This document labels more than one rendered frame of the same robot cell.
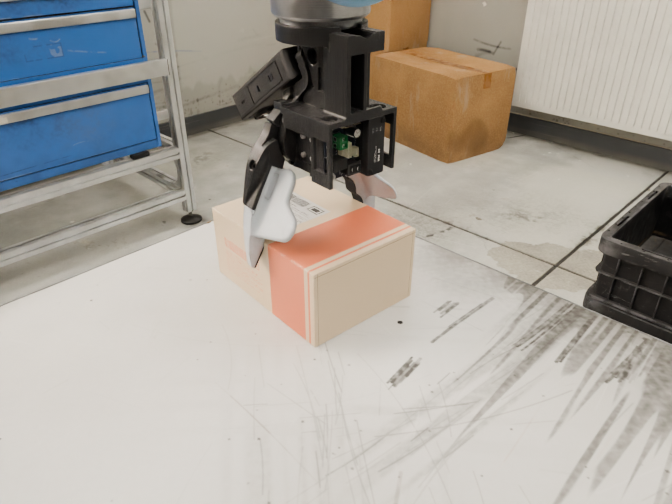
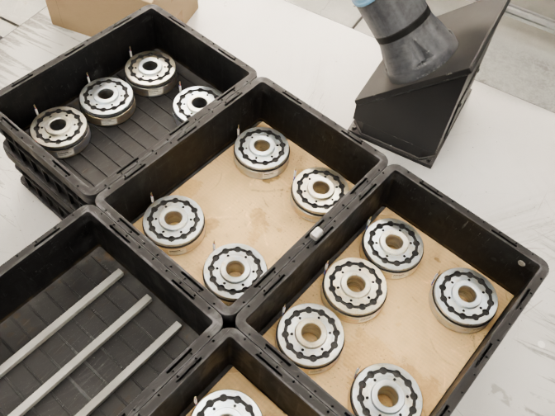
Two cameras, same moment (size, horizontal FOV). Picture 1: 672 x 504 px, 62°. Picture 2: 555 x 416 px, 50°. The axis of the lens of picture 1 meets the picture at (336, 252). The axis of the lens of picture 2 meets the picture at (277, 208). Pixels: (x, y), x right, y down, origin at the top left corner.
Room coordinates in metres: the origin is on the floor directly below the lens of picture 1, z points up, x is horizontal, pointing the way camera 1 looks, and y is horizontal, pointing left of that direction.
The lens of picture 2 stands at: (-0.48, -0.51, 1.70)
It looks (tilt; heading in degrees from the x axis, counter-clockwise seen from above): 55 degrees down; 72
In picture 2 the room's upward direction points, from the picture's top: 6 degrees clockwise
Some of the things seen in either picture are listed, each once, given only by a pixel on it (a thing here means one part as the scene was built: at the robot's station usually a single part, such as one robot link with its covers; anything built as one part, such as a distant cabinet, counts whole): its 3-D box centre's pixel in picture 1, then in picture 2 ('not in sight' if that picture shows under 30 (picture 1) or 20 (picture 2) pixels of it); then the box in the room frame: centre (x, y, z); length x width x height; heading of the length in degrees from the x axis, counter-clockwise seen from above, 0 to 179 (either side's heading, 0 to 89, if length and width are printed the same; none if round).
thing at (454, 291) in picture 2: not in sight; (467, 294); (-0.04, -0.17, 0.86); 0.05 x 0.05 x 0.01
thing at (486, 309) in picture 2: not in sight; (466, 295); (-0.04, -0.17, 0.86); 0.10 x 0.10 x 0.01
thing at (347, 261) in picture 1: (311, 251); not in sight; (0.47, 0.02, 0.74); 0.16 x 0.12 x 0.07; 41
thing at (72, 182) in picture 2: not in sight; (125, 92); (-0.52, 0.32, 0.92); 0.40 x 0.30 x 0.02; 35
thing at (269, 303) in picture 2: not in sight; (390, 310); (-0.17, -0.17, 0.87); 0.40 x 0.30 x 0.11; 35
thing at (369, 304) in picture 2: not in sight; (355, 286); (-0.21, -0.12, 0.86); 0.10 x 0.10 x 0.01
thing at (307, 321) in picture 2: not in sight; (310, 333); (-0.30, -0.18, 0.86); 0.05 x 0.05 x 0.01
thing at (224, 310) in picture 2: not in sight; (247, 183); (-0.34, 0.07, 0.92); 0.40 x 0.30 x 0.02; 35
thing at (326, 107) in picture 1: (328, 101); not in sight; (0.45, 0.01, 0.89); 0.09 x 0.08 x 0.12; 40
